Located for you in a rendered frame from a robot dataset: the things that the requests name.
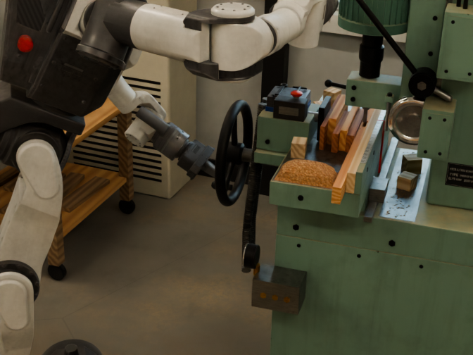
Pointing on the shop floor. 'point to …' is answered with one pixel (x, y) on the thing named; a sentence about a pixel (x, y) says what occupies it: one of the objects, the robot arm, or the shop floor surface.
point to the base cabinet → (373, 303)
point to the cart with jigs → (84, 184)
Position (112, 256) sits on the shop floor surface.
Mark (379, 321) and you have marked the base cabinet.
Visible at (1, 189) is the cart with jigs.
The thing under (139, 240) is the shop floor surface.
